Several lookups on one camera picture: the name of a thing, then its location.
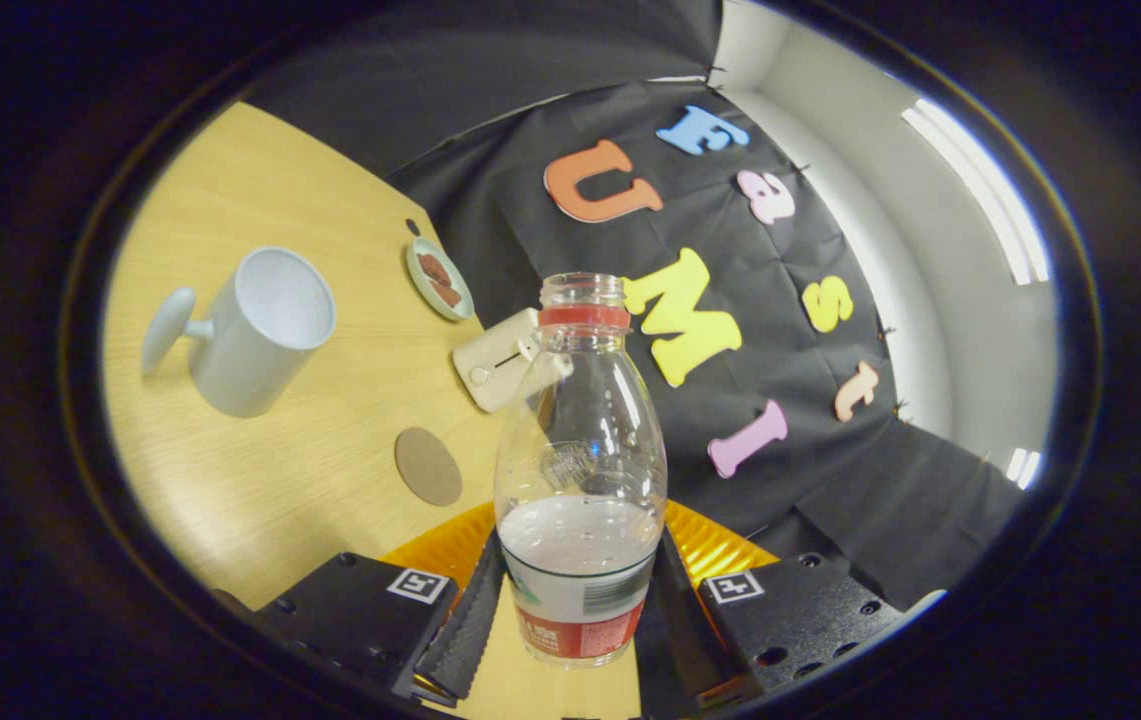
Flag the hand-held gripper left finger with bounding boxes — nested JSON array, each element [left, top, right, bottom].
[[255, 500, 511, 706]]

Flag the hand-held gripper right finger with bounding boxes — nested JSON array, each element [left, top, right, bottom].
[[635, 500, 906, 717]]

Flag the round brown coaster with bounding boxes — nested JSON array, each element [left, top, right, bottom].
[[394, 427, 464, 508]]

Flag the clear plastic juice bottle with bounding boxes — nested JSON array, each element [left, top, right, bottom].
[[493, 272, 669, 669]]

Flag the white cup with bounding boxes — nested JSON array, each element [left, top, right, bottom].
[[140, 246, 338, 419]]

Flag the wooden table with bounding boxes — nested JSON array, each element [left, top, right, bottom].
[[100, 100, 646, 720]]

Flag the white toaster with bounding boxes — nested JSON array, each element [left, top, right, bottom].
[[452, 307, 576, 414]]

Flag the pale green plate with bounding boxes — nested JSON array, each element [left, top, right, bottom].
[[406, 236, 476, 323]]

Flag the small ceiling light panel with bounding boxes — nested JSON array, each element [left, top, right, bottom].
[[1005, 447, 1043, 491]]

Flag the long ceiling light panel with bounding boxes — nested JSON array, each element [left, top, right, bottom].
[[900, 97, 1051, 288]]

